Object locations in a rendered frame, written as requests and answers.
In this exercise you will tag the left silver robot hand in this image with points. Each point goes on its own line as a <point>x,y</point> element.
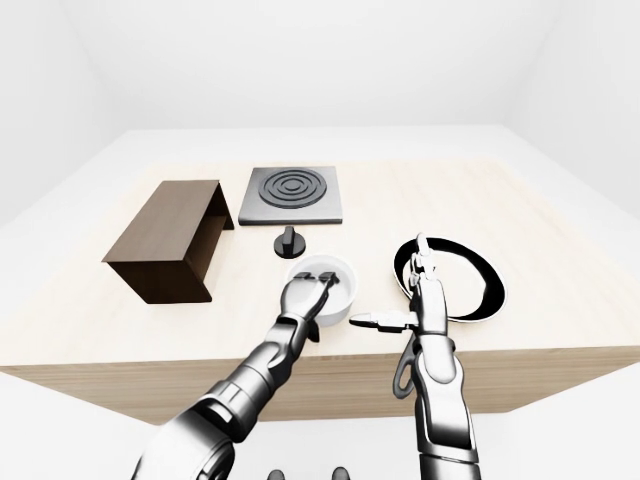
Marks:
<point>297,300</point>

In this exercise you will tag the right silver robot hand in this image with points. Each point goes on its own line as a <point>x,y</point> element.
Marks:
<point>430,305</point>

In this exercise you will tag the white bowl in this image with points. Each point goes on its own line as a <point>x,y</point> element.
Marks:
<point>345,295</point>

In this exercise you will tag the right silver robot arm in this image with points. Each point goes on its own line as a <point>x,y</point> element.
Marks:
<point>442,400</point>

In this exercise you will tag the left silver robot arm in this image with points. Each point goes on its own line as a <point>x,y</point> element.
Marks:
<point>240,390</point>

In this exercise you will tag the dark wooden cabinet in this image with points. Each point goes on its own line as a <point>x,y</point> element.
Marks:
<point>160,225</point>

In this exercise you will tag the round black stove knob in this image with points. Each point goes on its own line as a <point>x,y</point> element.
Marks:
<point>290,244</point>

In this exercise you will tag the black frying pan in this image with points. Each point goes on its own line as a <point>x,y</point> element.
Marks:
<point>492,285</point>

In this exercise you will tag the flat dark stove plate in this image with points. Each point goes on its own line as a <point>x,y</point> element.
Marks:
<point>292,192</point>

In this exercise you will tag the small dark rounded shape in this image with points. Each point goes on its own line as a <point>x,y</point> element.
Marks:
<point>340,468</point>
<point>275,469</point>

